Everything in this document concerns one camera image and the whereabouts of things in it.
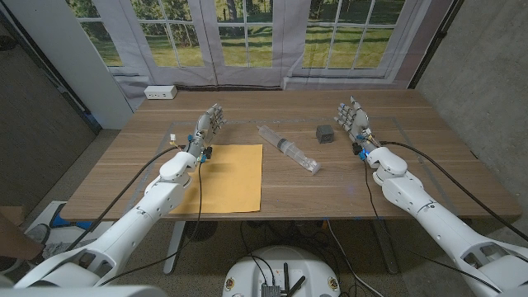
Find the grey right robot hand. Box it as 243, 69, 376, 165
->
333, 96, 383, 154

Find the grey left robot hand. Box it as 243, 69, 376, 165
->
184, 102, 228, 160

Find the clear plastic syringe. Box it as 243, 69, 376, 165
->
257, 125, 322, 176

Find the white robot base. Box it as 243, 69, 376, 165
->
222, 246, 342, 297

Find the small dark grey box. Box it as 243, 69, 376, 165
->
315, 124, 335, 144

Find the yellow manila envelope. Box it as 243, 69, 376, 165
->
169, 144, 264, 215

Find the brown cardboard box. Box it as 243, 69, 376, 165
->
0, 205, 45, 261

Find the white power strip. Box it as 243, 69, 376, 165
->
144, 85, 178, 101

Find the black round fan base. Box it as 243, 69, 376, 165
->
184, 220, 219, 243

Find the printed window backdrop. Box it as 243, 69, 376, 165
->
65, 0, 455, 100

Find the black backdrop stand pole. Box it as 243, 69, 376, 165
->
408, 0, 465, 90

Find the white table leg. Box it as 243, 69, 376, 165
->
163, 220, 186, 276

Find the grey table leg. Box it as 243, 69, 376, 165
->
373, 219, 399, 276

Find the white upright panel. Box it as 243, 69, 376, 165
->
3, 0, 135, 130

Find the slanted black antenna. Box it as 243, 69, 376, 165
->
287, 275, 307, 297

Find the white grey sneaker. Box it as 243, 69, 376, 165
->
25, 222, 78, 260

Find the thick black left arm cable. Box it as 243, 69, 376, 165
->
64, 144, 185, 252

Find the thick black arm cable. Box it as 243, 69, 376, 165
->
64, 144, 185, 252
379, 141, 528, 243

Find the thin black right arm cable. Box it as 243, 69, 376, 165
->
362, 159, 502, 294

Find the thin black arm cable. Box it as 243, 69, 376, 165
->
97, 158, 204, 287
362, 159, 502, 294

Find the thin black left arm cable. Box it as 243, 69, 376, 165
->
97, 158, 204, 287

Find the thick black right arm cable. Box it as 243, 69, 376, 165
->
379, 141, 528, 243

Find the white floor cable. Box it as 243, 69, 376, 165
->
325, 219, 384, 297

